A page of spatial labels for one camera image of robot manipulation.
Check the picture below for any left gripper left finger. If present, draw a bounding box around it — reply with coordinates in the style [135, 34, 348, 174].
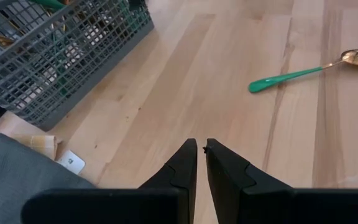
[138, 138, 198, 224]

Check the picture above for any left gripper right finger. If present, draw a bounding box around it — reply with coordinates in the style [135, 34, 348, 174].
[205, 138, 293, 224]

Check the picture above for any green-handled gold spoon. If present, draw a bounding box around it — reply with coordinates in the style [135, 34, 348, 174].
[0, 33, 15, 47]
[247, 49, 358, 94]

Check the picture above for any green-handled gold knife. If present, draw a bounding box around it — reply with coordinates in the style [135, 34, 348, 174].
[29, 0, 67, 9]

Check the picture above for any small white card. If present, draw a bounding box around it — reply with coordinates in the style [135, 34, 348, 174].
[56, 149, 86, 175]

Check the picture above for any grey mesh cutlery basket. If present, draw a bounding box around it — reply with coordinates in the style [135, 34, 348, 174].
[0, 0, 155, 131]

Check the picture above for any tan folded cloth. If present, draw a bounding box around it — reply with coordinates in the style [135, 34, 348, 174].
[9, 133, 62, 161]

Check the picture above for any grey cloth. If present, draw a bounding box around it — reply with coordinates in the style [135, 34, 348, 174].
[0, 128, 98, 224]

